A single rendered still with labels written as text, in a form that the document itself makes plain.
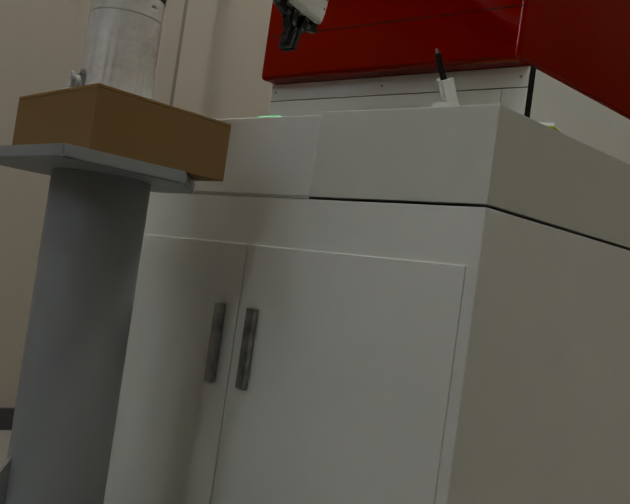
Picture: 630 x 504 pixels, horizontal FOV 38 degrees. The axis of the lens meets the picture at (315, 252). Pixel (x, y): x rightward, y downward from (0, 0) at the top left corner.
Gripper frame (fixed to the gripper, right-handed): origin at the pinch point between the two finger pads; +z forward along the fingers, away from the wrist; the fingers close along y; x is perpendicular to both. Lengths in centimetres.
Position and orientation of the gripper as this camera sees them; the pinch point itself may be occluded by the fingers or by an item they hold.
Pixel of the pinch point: (289, 39)
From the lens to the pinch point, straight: 173.9
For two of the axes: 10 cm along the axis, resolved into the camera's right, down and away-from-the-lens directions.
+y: -6.3, -3.3, -7.0
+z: -2.8, 9.4, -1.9
